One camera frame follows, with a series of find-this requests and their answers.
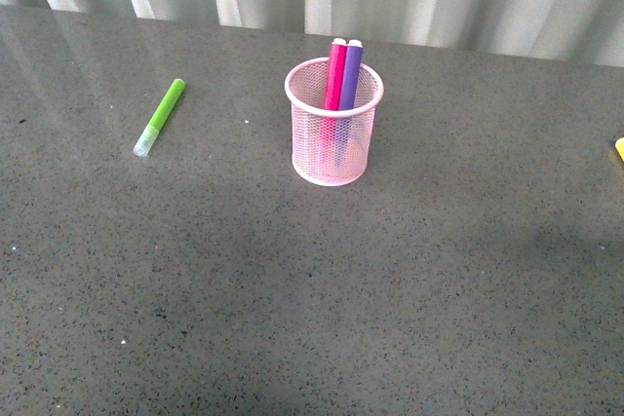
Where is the purple marker pen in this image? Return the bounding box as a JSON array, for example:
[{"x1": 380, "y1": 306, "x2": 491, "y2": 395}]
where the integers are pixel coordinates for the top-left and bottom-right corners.
[{"x1": 335, "y1": 39, "x2": 363, "y2": 166}]

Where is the pink marker pen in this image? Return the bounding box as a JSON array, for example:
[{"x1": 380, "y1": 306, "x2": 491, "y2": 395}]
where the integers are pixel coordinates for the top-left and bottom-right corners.
[{"x1": 320, "y1": 38, "x2": 347, "y2": 162}]

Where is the pink mesh pen cup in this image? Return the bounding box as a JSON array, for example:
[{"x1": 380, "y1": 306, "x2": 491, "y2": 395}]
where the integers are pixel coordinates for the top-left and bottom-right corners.
[{"x1": 285, "y1": 57, "x2": 384, "y2": 186}]

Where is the green marker pen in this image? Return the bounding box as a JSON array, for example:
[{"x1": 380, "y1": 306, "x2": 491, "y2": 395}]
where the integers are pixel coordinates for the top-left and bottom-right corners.
[{"x1": 133, "y1": 78, "x2": 185, "y2": 158}]

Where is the yellow marker pen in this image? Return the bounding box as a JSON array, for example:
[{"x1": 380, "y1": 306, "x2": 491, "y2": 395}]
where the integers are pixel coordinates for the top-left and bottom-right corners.
[{"x1": 614, "y1": 137, "x2": 624, "y2": 162}]

